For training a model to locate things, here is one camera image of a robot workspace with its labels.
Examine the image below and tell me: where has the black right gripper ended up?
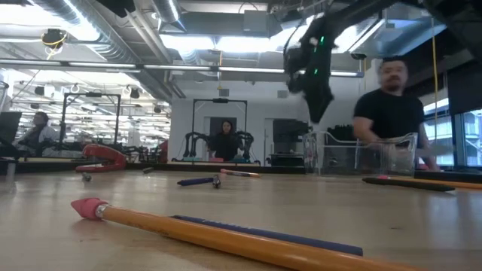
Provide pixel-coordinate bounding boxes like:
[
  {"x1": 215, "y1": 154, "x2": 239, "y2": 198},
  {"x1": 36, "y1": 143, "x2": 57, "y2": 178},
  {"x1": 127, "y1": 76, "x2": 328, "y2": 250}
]
[{"x1": 303, "y1": 52, "x2": 337, "y2": 125}]

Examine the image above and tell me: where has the yellow pencil pink eraser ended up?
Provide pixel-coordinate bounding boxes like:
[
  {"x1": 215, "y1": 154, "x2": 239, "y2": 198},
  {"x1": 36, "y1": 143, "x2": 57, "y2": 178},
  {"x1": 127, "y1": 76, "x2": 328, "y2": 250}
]
[
  {"x1": 377, "y1": 174, "x2": 482, "y2": 190},
  {"x1": 70, "y1": 197, "x2": 430, "y2": 271},
  {"x1": 220, "y1": 168, "x2": 261, "y2": 179}
]

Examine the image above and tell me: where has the black storage rack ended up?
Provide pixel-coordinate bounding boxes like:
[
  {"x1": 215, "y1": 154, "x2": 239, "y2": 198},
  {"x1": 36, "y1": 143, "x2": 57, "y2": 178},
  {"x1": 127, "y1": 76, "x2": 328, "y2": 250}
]
[{"x1": 326, "y1": 123, "x2": 357, "y2": 143}]

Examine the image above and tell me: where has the black cabinet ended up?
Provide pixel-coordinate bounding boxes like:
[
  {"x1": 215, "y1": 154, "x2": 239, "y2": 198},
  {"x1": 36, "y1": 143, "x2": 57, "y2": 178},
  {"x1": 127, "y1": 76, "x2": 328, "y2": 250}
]
[{"x1": 270, "y1": 118, "x2": 310, "y2": 167}]

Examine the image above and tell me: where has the person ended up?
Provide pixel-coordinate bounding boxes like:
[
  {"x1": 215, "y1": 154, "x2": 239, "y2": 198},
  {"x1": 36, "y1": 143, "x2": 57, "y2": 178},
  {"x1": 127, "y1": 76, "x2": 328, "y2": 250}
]
[
  {"x1": 13, "y1": 111, "x2": 61, "y2": 157},
  {"x1": 352, "y1": 56, "x2": 441, "y2": 173},
  {"x1": 209, "y1": 119, "x2": 244, "y2": 162}
]

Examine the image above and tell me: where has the long linear light fixture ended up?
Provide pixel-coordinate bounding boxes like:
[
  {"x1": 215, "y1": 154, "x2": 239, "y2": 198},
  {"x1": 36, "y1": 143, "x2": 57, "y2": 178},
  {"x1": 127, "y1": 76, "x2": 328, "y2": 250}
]
[{"x1": 0, "y1": 58, "x2": 365, "y2": 79}]

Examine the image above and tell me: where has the red stapler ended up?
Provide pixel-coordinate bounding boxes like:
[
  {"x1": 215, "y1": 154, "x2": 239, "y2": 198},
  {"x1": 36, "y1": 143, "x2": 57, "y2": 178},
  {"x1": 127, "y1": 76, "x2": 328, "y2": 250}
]
[{"x1": 74, "y1": 143, "x2": 128, "y2": 174}]

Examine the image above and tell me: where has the black ceiling-mounted device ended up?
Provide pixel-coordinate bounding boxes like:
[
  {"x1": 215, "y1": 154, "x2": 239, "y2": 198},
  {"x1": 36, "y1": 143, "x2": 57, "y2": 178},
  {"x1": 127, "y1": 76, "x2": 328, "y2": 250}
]
[{"x1": 40, "y1": 28, "x2": 69, "y2": 50}]

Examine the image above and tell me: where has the black monitor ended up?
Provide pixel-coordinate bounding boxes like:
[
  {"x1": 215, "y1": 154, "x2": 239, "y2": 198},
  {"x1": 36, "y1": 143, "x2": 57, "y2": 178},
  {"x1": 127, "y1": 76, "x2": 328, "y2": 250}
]
[{"x1": 0, "y1": 111, "x2": 23, "y2": 146}]

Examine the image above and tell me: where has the black background station frame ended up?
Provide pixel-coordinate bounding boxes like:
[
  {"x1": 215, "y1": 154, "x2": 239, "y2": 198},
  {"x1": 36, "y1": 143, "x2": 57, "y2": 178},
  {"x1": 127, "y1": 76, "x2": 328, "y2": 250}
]
[
  {"x1": 191, "y1": 97, "x2": 249, "y2": 163},
  {"x1": 59, "y1": 91, "x2": 122, "y2": 151}
]

